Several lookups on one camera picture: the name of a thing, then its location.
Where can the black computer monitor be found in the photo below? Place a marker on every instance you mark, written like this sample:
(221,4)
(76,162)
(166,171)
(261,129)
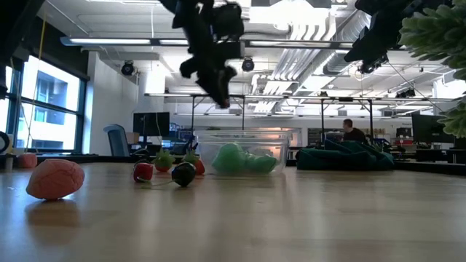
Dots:
(431,127)
(151,123)

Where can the artificial green spiky plant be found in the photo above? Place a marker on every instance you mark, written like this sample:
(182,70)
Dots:
(437,36)

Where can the clear plastic tupperware container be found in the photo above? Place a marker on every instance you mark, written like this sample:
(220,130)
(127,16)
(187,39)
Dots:
(280,145)

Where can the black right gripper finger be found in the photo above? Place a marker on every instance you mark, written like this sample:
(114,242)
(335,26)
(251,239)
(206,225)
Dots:
(364,47)

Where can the long green toy pepper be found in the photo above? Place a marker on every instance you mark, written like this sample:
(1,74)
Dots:
(262,163)

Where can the person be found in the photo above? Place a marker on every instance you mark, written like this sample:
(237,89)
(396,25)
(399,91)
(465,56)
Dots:
(353,134)

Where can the pink toy fruit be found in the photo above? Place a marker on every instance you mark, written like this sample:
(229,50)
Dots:
(27,161)
(54,180)

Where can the red cherry with green stem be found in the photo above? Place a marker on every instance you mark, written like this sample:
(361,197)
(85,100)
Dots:
(143,173)

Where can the white and black office chair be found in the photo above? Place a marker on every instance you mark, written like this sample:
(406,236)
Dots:
(116,140)

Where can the red toy strawberry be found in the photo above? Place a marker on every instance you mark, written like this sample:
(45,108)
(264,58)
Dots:
(164,160)
(199,167)

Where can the black round ceiling lamp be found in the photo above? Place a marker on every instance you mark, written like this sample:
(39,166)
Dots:
(248,64)
(127,68)

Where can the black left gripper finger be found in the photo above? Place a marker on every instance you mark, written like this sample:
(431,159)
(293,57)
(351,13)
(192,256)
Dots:
(216,89)
(230,77)

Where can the dark green cloth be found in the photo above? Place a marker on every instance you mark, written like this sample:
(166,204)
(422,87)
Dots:
(346,158)

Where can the bright green toy lime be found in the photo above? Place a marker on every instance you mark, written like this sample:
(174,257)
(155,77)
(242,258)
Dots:
(229,160)

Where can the black toy cherry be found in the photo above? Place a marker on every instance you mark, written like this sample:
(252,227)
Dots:
(183,174)

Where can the large window black frame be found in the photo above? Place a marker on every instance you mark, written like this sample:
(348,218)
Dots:
(51,91)

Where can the long ceiling light bar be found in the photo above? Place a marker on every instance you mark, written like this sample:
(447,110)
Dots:
(109,41)

